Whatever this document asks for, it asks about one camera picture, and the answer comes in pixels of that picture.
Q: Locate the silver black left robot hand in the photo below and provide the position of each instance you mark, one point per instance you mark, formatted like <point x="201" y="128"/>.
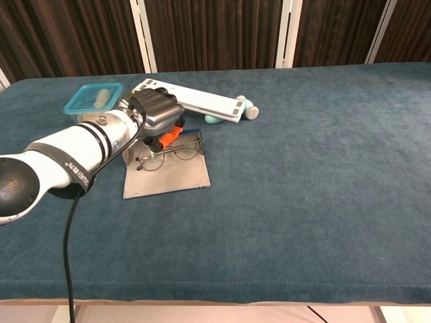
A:
<point x="158" y="111"/>

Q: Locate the thin black metal eyeglasses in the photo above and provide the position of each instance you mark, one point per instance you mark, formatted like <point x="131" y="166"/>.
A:
<point x="187" y="151"/>

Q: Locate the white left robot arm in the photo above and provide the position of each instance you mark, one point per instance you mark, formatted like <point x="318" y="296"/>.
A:
<point x="60" y="151"/>

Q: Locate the white flat keyboard-like board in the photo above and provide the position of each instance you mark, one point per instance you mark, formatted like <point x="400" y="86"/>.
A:
<point x="208" y="101"/>

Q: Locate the teal egg shaped toy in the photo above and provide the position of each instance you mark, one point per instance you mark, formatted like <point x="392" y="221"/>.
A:
<point x="212" y="118"/>

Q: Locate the beige wooden cylinder piece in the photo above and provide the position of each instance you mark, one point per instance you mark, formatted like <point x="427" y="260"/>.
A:
<point x="102" y="97"/>

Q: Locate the clear container with teal lid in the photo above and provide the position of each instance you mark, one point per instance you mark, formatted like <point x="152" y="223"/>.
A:
<point x="87" y="99"/>

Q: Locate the teal grey roller toy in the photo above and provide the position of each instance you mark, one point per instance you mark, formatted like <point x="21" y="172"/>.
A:
<point x="252" y="111"/>

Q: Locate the brown pleated screen panels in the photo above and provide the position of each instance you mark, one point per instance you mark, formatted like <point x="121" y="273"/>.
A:
<point x="219" y="33"/>

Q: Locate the blue velvet tablecloth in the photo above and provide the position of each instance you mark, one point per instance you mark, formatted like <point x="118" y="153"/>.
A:
<point x="303" y="202"/>

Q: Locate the white table leg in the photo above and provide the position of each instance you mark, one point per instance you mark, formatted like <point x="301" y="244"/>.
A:
<point x="60" y="314"/>

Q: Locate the grey table leg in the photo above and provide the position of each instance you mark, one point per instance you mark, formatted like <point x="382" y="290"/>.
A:
<point x="378" y="314"/>

